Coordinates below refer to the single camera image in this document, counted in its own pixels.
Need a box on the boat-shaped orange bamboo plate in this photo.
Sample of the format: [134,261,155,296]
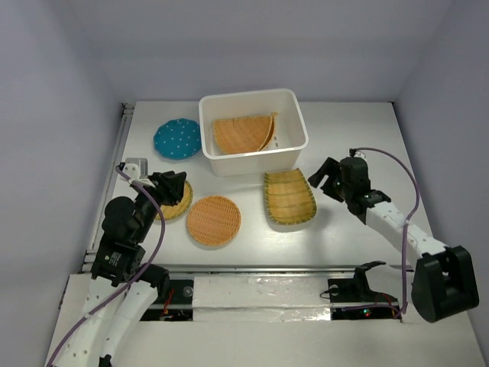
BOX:
[260,112,278,151]

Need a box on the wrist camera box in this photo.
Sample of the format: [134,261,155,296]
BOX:
[118,158,148,182]
[349,148,366,160]

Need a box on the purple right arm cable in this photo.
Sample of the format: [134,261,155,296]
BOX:
[353,147,422,320]

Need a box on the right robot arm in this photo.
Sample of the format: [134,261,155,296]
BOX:
[308,154,480,323]

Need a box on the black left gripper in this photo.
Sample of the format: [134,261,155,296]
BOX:
[134,170,186,241]

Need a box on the fan-shaped orange bamboo plate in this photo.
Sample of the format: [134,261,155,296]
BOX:
[212,114,271,154]

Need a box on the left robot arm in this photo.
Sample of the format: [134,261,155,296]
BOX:
[47,164,186,366]

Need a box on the aluminium left side rail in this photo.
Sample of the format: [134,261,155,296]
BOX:
[81,102,135,272]

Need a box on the round orange bamboo plate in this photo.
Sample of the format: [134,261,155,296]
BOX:
[187,195,241,246]

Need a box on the round green-rimmed bamboo plate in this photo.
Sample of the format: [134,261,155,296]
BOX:
[160,180,193,221]

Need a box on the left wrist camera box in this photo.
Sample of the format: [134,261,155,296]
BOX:
[118,158,148,182]

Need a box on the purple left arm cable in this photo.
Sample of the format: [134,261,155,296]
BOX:
[45,167,167,367]

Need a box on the blue polka dot plate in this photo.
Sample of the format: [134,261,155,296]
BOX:
[153,118,202,161]

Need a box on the green-rimmed rectangular bamboo plate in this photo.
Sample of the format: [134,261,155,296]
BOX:
[264,168,317,226]

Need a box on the aluminium front rail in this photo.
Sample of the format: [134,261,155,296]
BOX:
[78,263,417,274]

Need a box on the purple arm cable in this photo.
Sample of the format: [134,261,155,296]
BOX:
[353,147,422,320]
[45,167,167,367]

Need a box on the aluminium rail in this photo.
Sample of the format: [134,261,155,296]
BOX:
[78,263,417,274]
[81,102,135,272]

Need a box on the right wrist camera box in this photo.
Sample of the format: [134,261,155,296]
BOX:
[349,148,366,160]

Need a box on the white plastic bin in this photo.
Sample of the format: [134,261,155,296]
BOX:
[199,89,309,177]

